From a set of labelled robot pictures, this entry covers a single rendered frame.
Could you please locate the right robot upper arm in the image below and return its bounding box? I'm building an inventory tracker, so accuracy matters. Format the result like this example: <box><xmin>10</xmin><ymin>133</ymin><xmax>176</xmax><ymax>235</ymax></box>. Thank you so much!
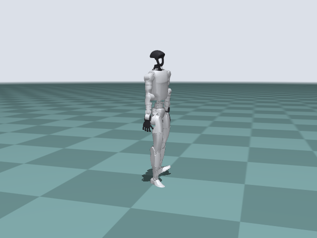
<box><xmin>144</xmin><ymin>72</ymin><xmax>155</xmax><ymax>101</ymax></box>

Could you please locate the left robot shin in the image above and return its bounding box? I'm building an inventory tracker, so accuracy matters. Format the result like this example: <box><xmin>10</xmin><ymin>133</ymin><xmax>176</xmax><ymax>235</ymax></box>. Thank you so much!
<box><xmin>159</xmin><ymin>146</ymin><xmax>165</xmax><ymax>170</ymax></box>

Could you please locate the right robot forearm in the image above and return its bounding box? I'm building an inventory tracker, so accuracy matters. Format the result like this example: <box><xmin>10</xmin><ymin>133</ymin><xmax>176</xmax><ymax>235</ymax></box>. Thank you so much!
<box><xmin>145</xmin><ymin>94</ymin><xmax>152</xmax><ymax>120</ymax></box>

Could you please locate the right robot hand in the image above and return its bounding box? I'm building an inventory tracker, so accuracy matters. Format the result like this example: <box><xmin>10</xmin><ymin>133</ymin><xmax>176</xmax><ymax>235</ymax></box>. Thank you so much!
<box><xmin>143</xmin><ymin>116</ymin><xmax>154</xmax><ymax>132</ymax></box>

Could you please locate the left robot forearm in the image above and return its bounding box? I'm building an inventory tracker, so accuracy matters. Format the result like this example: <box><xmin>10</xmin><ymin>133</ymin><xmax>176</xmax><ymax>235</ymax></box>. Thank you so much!
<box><xmin>164</xmin><ymin>94</ymin><xmax>171</xmax><ymax>111</ymax></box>

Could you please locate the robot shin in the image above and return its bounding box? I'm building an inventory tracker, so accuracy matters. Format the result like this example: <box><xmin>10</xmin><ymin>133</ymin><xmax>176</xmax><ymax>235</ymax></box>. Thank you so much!
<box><xmin>159</xmin><ymin>146</ymin><xmax>165</xmax><ymax>170</ymax></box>
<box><xmin>150</xmin><ymin>147</ymin><xmax>160</xmax><ymax>181</ymax></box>

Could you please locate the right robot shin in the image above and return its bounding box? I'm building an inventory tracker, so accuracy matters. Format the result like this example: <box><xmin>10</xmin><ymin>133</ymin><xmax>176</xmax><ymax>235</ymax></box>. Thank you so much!
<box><xmin>150</xmin><ymin>147</ymin><xmax>160</xmax><ymax>181</ymax></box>

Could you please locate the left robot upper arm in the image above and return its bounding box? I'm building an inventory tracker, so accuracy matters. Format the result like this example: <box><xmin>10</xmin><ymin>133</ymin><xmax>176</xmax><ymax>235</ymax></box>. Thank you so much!
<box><xmin>167</xmin><ymin>70</ymin><xmax>172</xmax><ymax>95</ymax></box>

